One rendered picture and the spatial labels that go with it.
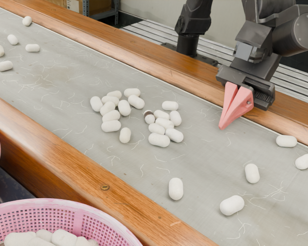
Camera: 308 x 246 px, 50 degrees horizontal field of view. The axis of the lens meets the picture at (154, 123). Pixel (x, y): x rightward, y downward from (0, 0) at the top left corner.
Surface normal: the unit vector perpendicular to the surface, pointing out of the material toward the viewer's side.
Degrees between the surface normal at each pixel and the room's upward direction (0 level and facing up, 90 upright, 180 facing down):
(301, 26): 54
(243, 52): 76
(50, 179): 90
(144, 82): 0
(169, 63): 0
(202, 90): 45
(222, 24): 89
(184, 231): 0
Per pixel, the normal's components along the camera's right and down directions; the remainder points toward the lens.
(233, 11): -0.59, 0.41
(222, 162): 0.10, -0.81
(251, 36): -0.33, -0.36
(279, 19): -0.96, 0.08
